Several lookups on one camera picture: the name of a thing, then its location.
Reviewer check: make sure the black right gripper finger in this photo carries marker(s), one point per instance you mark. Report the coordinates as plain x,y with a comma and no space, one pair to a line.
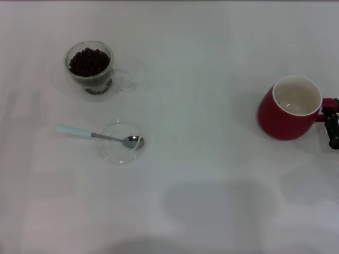
331,127
337,102

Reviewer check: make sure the red ceramic mug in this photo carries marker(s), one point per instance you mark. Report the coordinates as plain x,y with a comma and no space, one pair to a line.
280,124

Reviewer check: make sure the dark coffee beans heap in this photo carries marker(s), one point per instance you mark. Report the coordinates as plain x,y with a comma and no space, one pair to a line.
88,63

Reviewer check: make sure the clear glass saucer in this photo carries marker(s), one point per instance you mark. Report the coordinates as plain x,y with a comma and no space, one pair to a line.
116,153

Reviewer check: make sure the clear double-wall glass cup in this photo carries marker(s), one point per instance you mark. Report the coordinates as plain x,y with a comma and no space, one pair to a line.
119,78

